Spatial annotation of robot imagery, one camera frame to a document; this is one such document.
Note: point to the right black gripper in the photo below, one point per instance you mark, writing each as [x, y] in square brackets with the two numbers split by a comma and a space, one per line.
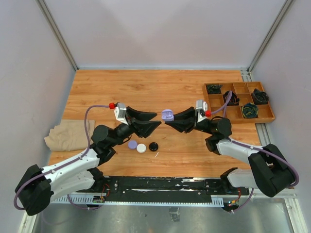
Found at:
[185, 125]

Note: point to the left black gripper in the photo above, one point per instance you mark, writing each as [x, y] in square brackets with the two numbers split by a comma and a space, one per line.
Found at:
[142, 128]

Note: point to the purple charging case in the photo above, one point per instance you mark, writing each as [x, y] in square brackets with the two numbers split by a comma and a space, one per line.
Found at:
[132, 144]
[167, 115]

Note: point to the white earbud charging case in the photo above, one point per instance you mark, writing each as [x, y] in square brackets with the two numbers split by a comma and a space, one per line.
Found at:
[141, 148]

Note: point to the black earbud charging case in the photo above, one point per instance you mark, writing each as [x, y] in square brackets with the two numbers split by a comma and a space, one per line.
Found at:
[153, 146]

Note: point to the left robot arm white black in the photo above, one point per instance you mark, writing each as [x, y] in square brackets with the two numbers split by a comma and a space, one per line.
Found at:
[41, 185]

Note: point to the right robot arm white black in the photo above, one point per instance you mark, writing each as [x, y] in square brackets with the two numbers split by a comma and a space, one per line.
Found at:
[269, 170]

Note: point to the rolled dark tie top left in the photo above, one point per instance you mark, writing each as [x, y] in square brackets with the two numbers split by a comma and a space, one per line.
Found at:
[213, 89]

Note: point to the rolled dark tie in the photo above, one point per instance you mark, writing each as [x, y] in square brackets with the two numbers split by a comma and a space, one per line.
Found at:
[260, 97]
[213, 89]

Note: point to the rolled black tie centre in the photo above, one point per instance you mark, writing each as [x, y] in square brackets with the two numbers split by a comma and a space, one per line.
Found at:
[234, 100]

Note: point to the rolled blue yellow tie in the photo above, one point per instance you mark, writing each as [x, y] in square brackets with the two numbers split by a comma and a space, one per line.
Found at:
[249, 111]

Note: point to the wooden compartment tray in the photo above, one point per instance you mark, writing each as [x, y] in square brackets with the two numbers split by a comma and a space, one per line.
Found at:
[243, 90]

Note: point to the beige folded cloth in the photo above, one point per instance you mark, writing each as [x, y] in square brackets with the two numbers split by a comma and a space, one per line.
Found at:
[69, 135]

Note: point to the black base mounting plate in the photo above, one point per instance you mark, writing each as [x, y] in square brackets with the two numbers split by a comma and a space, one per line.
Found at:
[162, 185]

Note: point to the rolled dark tie right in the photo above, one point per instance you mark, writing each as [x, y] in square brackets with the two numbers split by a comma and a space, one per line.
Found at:
[260, 97]

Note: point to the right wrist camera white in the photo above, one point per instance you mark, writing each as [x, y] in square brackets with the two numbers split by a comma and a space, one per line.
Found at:
[201, 108]

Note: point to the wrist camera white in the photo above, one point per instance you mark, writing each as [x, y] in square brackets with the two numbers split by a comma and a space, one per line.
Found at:
[201, 108]
[120, 112]

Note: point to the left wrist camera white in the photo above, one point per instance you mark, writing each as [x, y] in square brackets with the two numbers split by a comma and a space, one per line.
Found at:
[120, 112]

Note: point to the white slotted cable duct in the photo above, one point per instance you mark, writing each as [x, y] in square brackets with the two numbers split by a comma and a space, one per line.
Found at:
[145, 199]

